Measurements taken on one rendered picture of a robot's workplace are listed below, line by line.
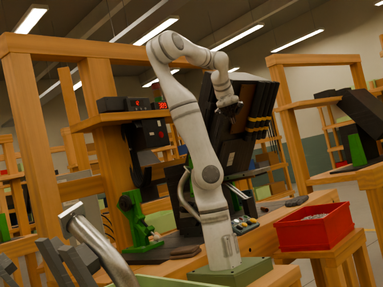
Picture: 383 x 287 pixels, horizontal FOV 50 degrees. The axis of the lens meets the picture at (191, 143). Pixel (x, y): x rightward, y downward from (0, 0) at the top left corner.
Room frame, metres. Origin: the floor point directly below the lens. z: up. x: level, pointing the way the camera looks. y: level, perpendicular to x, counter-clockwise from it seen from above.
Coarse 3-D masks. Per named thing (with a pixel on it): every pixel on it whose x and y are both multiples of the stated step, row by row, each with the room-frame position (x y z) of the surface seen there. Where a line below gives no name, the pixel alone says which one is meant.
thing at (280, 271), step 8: (272, 272) 1.28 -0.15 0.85; (280, 272) 1.26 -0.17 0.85; (288, 272) 1.25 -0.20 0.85; (296, 272) 1.28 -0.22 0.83; (256, 280) 1.23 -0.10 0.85; (264, 280) 1.22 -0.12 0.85; (272, 280) 1.20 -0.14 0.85; (280, 280) 1.21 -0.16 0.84; (288, 280) 1.24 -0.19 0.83; (296, 280) 1.27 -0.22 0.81
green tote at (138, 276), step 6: (138, 276) 1.15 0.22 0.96; (144, 276) 1.12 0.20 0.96; (150, 276) 1.10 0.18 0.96; (156, 276) 1.09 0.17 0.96; (144, 282) 1.13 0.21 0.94; (150, 282) 1.10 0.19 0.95; (156, 282) 1.08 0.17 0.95; (162, 282) 1.05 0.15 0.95; (168, 282) 1.03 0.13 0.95; (174, 282) 1.01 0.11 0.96; (180, 282) 0.99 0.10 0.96; (186, 282) 0.97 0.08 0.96; (192, 282) 0.96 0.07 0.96; (198, 282) 0.95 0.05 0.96
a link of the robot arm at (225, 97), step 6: (216, 90) 1.63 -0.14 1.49; (222, 90) 1.62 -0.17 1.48; (228, 90) 1.62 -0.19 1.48; (216, 96) 1.66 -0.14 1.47; (222, 96) 1.64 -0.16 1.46; (228, 96) 1.63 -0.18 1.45; (234, 96) 1.62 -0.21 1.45; (216, 102) 1.63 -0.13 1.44; (222, 102) 1.61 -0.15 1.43; (228, 102) 1.61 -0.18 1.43; (234, 102) 1.62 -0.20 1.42
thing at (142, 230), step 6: (120, 210) 1.92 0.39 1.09; (126, 216) 1.90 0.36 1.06; (138, 216) 1.87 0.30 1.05; (144, 216) 1.88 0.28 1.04; (138, 222) 1.87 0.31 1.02; (144, 222) 1.87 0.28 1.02; (138, 228) 1.86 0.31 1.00; (144, 228) 1.87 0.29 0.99; (150, 228) 1.84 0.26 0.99; (144, 234) 1.84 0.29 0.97; (150, 234) 1.86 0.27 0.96
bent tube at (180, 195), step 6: (186, 168) 1.98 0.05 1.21; (186, 174) 1.99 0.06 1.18; (180, 180) 2.01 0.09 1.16; (186, 180) 2.00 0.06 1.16; (180, 186) 2.00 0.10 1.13; (180, 192) 2.00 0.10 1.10; (180, 198) 1.99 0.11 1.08; (186, 204) 1.96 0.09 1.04; (192, 210) 1.93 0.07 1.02; (198, 216) 1.90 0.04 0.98
